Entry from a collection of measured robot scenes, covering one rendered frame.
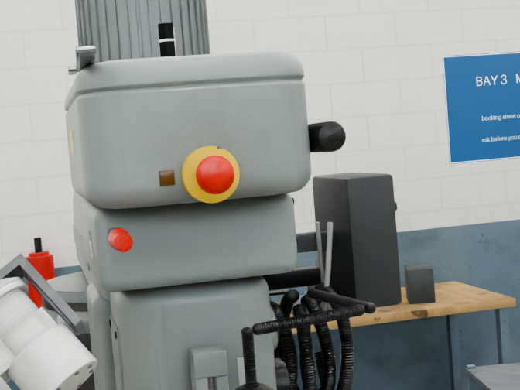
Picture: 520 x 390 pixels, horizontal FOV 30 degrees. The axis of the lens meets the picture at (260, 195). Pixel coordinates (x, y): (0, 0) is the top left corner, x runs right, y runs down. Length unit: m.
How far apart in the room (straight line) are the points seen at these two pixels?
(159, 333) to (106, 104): 0.30
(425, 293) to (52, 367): 4.43
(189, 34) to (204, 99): 0.42
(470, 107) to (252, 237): 4.93
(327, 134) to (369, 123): 4.68
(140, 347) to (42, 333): 0.33
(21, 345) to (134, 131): 0.27
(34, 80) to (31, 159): 0.43
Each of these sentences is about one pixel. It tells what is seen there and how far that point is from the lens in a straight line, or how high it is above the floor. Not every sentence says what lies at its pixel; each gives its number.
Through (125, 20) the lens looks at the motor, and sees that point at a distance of 1.42.
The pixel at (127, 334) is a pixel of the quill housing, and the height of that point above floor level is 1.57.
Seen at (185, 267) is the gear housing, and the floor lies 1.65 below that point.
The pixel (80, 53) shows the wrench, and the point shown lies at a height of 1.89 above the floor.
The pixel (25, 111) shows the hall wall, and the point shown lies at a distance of 5.45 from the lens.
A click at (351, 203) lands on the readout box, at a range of 1.52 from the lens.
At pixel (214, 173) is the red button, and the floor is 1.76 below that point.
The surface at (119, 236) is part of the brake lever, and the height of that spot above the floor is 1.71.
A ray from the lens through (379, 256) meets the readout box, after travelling 1.54.
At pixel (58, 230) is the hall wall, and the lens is 5.46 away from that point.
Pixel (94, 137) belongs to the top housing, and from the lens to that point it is 1.05.
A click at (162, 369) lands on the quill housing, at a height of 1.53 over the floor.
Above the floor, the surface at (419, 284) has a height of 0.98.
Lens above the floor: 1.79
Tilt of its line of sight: 3 degrees down
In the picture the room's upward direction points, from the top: 5 degrees counter-clockwise
